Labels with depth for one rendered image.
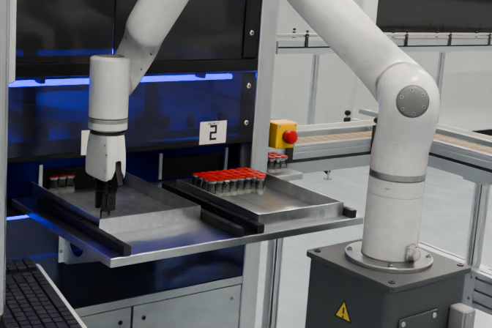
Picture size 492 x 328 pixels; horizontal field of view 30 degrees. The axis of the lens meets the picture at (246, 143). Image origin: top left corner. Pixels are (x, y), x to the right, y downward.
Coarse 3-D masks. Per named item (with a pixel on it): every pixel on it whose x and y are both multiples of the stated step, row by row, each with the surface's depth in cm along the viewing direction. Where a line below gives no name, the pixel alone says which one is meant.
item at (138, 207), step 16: (128, 176) 234; (32, 192) 220; (48, 192) 213; (80, 192) 226; (128, 192) 229; (144, 192) 228; (160, 192) 222; (80, 208) 201; (96, 208) 213; (128, 208) 215; (144, 208) 216; (160, 208) 217; (176, 208) 217; (192, 208) 208; (96, 224) 195; (112, 224) 196; (128, 224) 199; (144, 224) 201; (160, 224) 204
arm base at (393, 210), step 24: (384, 192) 191; (408, 192) 190; (384, 216) 192; (408, 216) 191; (384, 240) 193; (408, 240) 193; (360, 264) 193; (384, 264) 192; (408, 264) 193; (432, 264) 196
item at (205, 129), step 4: (200, 124) 237; (204, 124) 238; (208, 124) 239; (212, 124) 239; (216, 124) 240; (220, 124) 241; (224, 124) 242; (200, 128) 237; (204, 128) 238; (208, 128) 239; (212, 128) 240; (220, 128) 241; (224, 128) 242; (200, 132) 237; (204, 132) 238; (208, 132) 239; (220, 132) 241; (224, 132) 242; (200, 136) 238; (204, 136) 239; (208, 136) 239; (212, 136) 240; (216, 136) 241; (220, 136) 242; (224, 136) 243; (200, 140) 238; (204, 140) 239; (208, 140) 240; (212, 140) 240; (216, 140) 241; (220, 140) 242; (224, 140) 243; (200, 144) 238
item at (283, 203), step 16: (272, 176) 242; (192, 192) 227; (208, 192) 222; (272, 192) 239; (288, 192) 237; (304, 192) 232; (240, 208) 211; (256, 208) 223; (272, 208) 224; (288, 208) 225; (304, 208) 214; (320, 208) 217; (336, 208) 220; (272, 224) 209; (288, 224) 212
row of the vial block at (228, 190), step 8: (232, 176) 233; (240, 176) 234; (248, 176) 234; (264, 176) 237; (208, 184) 228; (216, 184) 229; (224, 184) 231; (232, 184) 232; (240, 184) 233; (248, 184) 235; (264, 184) 238; (216, 192) 230; (224, 192) 231; (232, 192) 232; (240, 192) 234; (248, 192) 235
